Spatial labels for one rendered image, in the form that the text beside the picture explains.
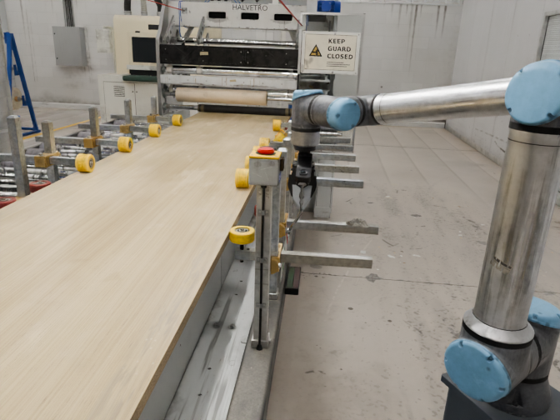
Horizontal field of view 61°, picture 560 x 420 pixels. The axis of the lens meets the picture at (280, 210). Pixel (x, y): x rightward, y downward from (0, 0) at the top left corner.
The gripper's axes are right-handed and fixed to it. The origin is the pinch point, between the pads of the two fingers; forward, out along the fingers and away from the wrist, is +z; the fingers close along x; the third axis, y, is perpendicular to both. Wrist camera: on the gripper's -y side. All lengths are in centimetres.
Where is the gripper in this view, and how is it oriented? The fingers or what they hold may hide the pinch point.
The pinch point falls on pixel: (301, 207)
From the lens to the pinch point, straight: 152.6
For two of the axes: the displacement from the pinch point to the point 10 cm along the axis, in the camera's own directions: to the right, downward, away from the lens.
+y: 0.9, -3.2, 9.4
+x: -10.0, -0.7, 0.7
